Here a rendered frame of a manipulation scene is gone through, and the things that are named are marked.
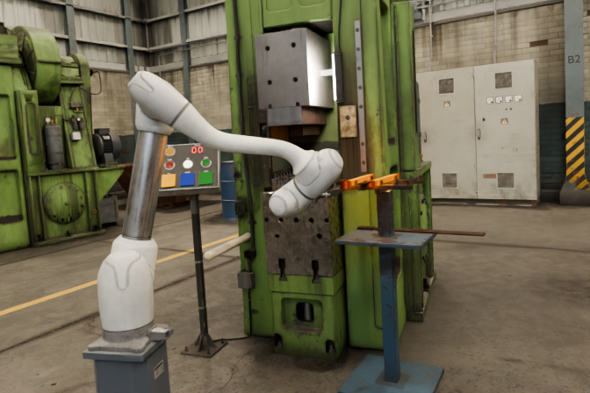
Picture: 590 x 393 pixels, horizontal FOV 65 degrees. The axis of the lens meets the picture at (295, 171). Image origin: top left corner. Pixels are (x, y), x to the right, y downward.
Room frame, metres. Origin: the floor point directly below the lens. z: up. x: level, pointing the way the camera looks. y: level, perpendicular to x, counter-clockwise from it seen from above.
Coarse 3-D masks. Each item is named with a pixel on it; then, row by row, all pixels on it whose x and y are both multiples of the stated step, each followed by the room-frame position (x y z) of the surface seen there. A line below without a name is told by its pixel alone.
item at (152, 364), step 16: (96, 352) 1.34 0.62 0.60; (112, 352) 1.33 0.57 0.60; (144, 352) 1.32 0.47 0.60; (160, 352) 1.42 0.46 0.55; (96, 368) 1.35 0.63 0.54; (112, 368) 1.33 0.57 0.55; (128, 368) 1.32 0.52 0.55; (144, 368) 1.34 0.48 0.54; (160, 368) 1.41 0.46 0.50; (96, 384) 1.38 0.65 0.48; (112, 384) 1.33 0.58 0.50; (128, 384) 1.32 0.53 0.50; (144, 384) 1.33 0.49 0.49; (160, 384) 1.40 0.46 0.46
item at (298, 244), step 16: (272, 192) 2.47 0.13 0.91; (336, 208) 2.47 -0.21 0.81; (272, 224) 2.47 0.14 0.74; (288, 224) 2.44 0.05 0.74; (304, 224) 2.41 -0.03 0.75; (320, 224) 2.37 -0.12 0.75; (336, 224) 2.45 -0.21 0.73; (272, 240) 2.48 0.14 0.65; (288, 240) 2.44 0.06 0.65; (304, 240) 2.41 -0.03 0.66; (320, 240) 2.37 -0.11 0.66; (272, 256) 2.48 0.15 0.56; (288, 256) 2.44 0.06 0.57; (304, 256) 2.41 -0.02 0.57; (320, 256) 2.37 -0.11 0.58; (336, 256) 2.43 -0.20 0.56; (272, 272) 2.48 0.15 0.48; (288, 272) 2.45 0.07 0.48; (304, 272) 2.41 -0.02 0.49; (320, 272) 2.38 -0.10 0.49; (336, 272) 2.41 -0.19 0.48
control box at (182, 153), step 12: (192, 144) 2.61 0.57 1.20; (168, 156) 2.57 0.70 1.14; (180, 156) 2.57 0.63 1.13; (192, 156) 2.58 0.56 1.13; (204, 156) 2.58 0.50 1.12; (216, 156) 2.58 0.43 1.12; (168, 168) 2.53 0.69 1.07; (180, 168) 2.54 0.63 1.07; (192, 168) 2.54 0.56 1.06; (204, 168) 2.54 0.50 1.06; (216, 168) 2.54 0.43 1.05; (216, 180) 2.51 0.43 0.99; (168, 192) 2.50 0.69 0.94; (180, 192) 2.51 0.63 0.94; (192, 192) 2.52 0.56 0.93; (204, 192) 2.53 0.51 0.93; (216, 192) 2.55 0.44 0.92
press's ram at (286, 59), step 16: (272, 32) 2.51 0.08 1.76; (288, 32) 2.48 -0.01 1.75; (304, 32) 2.45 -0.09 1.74; (256, 48) 2.55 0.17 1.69; (272, 48) 2.52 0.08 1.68; (288, 48) 2.48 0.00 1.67; (304, 48) 2.45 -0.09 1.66; (320, 48) 2.66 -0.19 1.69; (256, 64) 2.55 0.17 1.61; (272, 64) 2.52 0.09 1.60; (288, 64) 2.48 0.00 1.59; (304, 64) 2.45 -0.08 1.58; (320, 64) 2.64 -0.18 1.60; (272, 80) 2.52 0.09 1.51; (288, 80) 2.49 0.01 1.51; (304, 80) 2.45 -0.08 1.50; (320, 80) 2.63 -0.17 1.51; (272, 96) 2.52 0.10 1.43; (288, 96) 2.49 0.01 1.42; (304, 96) 2.45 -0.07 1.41; (320, 96) 2.61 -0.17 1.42
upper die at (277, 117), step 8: (272, 112) 2.52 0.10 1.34; (280, 112) 2.51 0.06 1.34; (288, 112) 2.49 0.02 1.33; (296, 112) 2.47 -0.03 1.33; (304, 112) 2.50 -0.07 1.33; (312, 112) 2.61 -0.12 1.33; (320, 112) 2.76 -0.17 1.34; (272, 120) 2.53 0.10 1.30; (280, 120) 2.51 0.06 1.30; (288, 120) 2.49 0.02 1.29; (296, 120) 2.47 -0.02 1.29; (304, 120) 2.49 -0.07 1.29; (312, 120) 2.61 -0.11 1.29; (320, 120) 2.75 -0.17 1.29
